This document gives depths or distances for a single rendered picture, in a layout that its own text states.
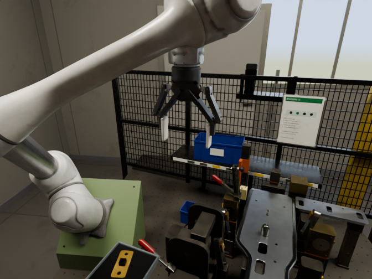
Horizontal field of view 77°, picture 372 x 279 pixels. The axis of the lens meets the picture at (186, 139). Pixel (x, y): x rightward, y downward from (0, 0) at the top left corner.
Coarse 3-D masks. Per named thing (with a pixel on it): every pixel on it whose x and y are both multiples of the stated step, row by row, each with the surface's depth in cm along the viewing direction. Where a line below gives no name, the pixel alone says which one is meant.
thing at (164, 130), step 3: (162, 117) 66; (165, 117) 67; (162, 120) 66; (165, 120) 67; (162, 123) 66; (165, 123) 67; (162, 126) 66; (165, 126) 67; (162, 129) 67; (165, 129) 68; (162, 132) 67; (165, 132) 68; (162, 135) 67; (165, 135) 68; (162, 138) 68; (165, 138) 68
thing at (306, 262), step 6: (306, 258) 85; (300, 264) 85; (306, 264) 82; (312, 264) 82; (318, 264) 82; (300, 270) 83; (306, 270) 82; (312, 270) 81; (318, 270) 80; (300, 276) 84; (306, 276) 83; (312, 276) 82; (318, 276) 81
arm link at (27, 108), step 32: (192, 0) 36; (224, 0) 34; (256, 0) 35; (160, 32) 38; (192, 32) 39; (224, 32) 39; (96, 64) 42; (128, 64) 41; (32, 96) 46; (64, 96) 47; (0, 128) 44; (32, 128) 49
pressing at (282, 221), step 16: (256, 192) 121; (272, 192) 122; (256, 208) 109; (272, 208) 109; (288, 208) 109; (240, 224) 99; (256, 224) 99; (272, 224) 99; (288, 224) 99; (240, 240) 91; (256, 240) 91; (272, 240) 91; (288, 240) 91; (256, 256) 84; (272, 256) 84; (288, 256) 84; (272, 272) 78; (288, 272) 79
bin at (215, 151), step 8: (200, 136) 161; (216, 136) 157; (224, 136) 156; (232, 136) 154; (200, 144) 146; (216, 144) 142; (224, 144) 140; (232, 144) 156; (240, 144) 154; (200, 152) 148; (208, 152) 146; (216, 152) 144; (224, 152) 142; (232, 152) 141; (240, 152) 139; (208, 160) 148; (216, 160) 146; (224, 160) 144; (232, 160) 142
